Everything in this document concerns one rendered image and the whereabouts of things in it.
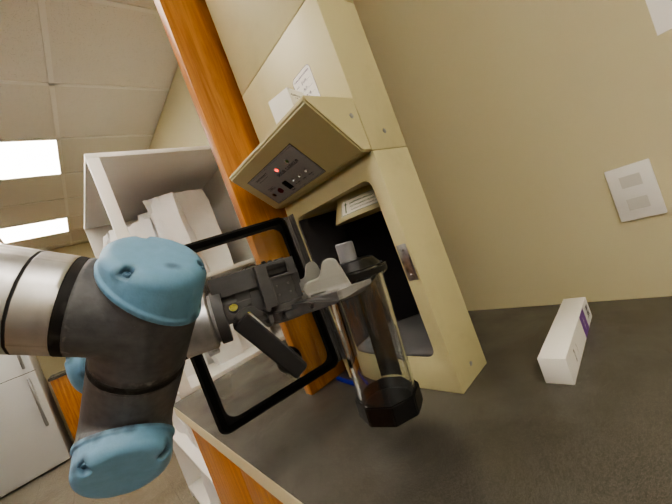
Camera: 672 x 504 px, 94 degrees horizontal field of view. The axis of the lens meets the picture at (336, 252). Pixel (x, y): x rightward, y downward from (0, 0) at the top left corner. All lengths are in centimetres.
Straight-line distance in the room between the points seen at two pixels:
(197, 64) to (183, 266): 77
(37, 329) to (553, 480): 51
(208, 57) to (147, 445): 88
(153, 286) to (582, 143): 85
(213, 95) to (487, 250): 85
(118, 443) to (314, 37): 65
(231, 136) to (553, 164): 79
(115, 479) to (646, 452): 53
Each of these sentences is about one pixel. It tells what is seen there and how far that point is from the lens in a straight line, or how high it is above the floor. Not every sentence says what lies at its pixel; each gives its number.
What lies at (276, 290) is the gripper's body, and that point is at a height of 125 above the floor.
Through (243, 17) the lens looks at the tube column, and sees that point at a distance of 89.
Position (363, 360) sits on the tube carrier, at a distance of 47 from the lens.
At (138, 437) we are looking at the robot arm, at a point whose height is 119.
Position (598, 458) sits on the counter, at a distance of 53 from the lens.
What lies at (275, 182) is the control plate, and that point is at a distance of 71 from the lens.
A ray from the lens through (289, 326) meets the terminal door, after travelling 77.
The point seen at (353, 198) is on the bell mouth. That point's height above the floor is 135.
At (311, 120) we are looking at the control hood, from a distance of 55.
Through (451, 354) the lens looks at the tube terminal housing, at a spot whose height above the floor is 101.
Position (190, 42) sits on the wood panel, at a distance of 102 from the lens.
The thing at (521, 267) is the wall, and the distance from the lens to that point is 98.
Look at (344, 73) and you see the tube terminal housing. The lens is 63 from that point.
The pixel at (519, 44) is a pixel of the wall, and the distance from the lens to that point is 95.
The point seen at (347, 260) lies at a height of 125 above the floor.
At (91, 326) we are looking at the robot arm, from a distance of 28.
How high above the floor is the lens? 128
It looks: 2 degrees down
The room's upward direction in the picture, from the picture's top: 21 degrees counter-clockwise
